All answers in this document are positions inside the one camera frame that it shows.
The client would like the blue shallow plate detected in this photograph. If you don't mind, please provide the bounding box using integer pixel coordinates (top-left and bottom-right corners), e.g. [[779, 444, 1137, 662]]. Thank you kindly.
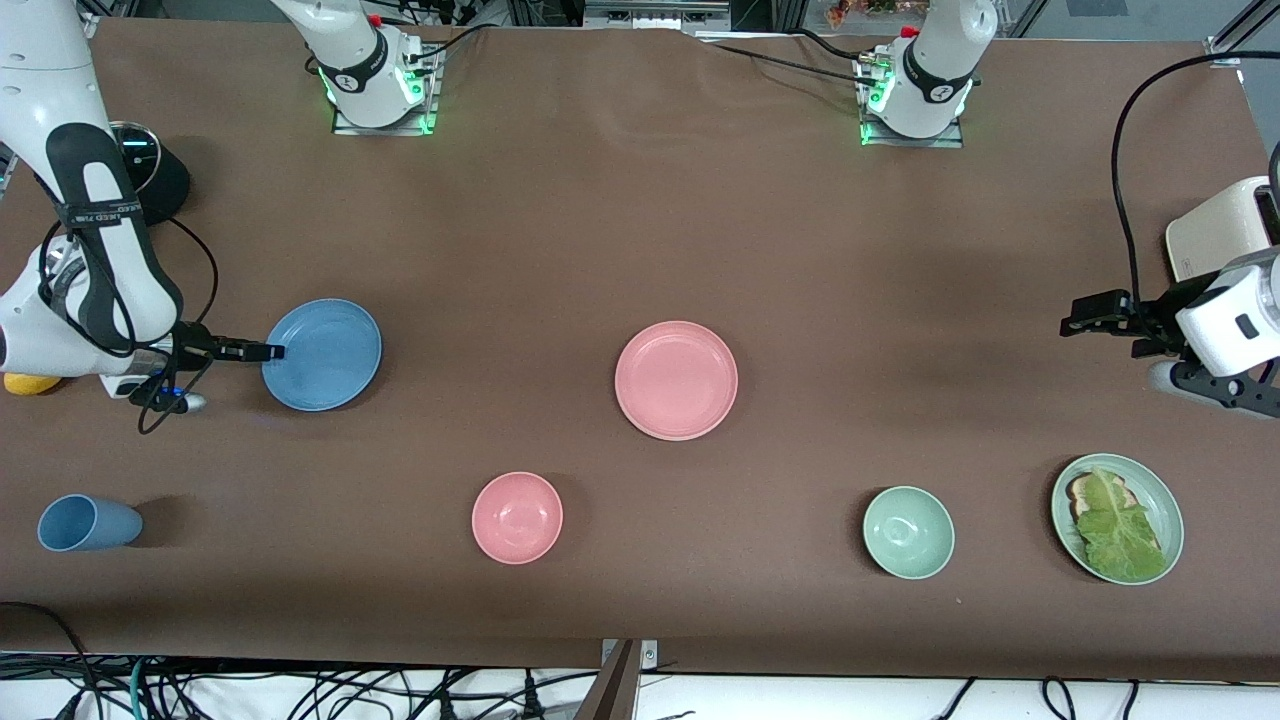
[[261, 298, 384, 413]]

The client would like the pink shallow plate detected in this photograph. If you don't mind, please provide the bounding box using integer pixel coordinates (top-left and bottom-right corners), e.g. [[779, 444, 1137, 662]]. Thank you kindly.
[[614, 320, 739, 442]]

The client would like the beige toaster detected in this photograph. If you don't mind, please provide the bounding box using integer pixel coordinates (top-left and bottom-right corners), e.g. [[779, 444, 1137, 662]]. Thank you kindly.
[[1165, 175, 1280, 286]]

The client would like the blue cup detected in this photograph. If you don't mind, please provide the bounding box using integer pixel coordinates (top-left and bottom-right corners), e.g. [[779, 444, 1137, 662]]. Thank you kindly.
[[37, 494, 144, 553]]

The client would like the dark blue saucepan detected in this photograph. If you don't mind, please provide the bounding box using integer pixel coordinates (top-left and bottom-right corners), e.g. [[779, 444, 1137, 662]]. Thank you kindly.
[[118, 140, 192, 228]]

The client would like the toasted bread slice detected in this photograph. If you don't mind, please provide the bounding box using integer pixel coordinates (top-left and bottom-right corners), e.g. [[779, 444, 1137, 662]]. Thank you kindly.
[[1065, 472, 1141, 521]]

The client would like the green shallow plate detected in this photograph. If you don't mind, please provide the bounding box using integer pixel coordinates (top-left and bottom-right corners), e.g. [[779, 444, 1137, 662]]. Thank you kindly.
[[1050, 453, 1186, 586]]

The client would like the glass lid with blue knob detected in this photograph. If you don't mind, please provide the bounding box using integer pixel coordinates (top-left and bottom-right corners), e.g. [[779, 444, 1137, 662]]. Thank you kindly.
[[108, 121, 162, 198]]

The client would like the green lettuce leaf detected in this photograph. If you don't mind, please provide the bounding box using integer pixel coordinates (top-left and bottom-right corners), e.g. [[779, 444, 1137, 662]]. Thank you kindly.
[[1073, 466, 1169, 583]]

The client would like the small green bowl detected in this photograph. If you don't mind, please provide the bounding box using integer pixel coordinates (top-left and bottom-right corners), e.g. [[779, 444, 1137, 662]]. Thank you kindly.
[[862, 485, 956, 581]]

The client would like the small pink bowl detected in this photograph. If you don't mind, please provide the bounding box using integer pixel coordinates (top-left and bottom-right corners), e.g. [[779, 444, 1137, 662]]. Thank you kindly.
[[471, 471, 564, 566]]

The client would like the brown table cover mat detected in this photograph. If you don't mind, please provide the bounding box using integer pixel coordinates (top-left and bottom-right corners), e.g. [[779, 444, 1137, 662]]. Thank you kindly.
[[0, 18, 1280, 683]]

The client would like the silver metal box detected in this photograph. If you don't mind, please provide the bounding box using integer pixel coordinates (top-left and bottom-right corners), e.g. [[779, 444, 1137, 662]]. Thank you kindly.
[[583, 0, 733, 31]]

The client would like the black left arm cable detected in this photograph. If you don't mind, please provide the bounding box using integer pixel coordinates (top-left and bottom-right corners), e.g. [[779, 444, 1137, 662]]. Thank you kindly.
[[1110, 50, 1280, 313]]

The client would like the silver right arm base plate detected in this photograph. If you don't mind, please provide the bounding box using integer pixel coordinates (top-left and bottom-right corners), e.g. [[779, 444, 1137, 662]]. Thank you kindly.
[[330, 45, 439, 136]]

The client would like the silver aluminium frame beam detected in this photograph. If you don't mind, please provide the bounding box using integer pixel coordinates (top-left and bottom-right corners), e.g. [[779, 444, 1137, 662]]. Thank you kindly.
[[1205, 0, 1280, 69]]

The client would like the dark profile post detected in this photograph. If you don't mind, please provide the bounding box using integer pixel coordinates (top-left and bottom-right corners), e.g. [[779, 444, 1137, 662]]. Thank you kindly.
[[575, 640, 641, 720]]

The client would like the silver corner bracket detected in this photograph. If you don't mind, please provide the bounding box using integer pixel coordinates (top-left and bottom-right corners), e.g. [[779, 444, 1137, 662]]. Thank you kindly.
[[598, 638, 659, 669]]

